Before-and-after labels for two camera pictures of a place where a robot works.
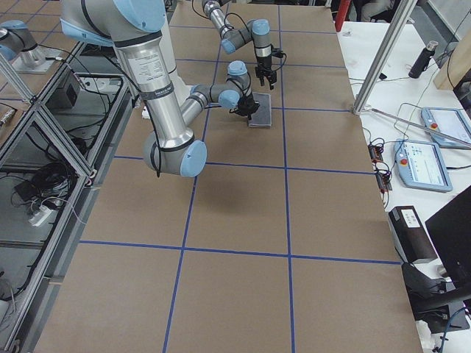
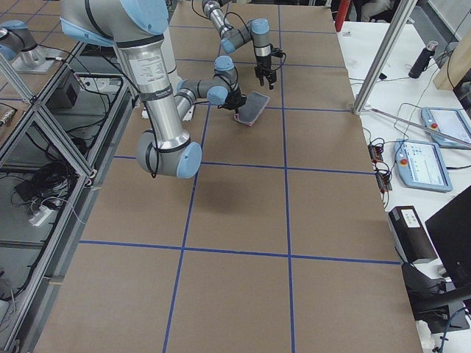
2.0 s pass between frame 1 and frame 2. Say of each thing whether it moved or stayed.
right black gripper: moved
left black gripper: stayed
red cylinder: stayed
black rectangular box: stayed
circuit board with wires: stayed
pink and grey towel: moved
